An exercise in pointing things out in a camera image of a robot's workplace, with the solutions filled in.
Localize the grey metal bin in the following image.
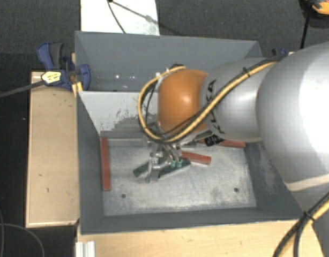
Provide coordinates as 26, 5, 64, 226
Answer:
74, 30, 304, 235

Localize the red-brown flat block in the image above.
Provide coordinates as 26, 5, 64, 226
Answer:
100, 137, 112, 192
198, 139, 247, 148
180, 150, 212, 168

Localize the pale wood flat board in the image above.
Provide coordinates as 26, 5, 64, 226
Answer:
25, 72, 80, 229

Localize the black cylinder on white bracket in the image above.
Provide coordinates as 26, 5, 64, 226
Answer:
203, 134, 226, 147

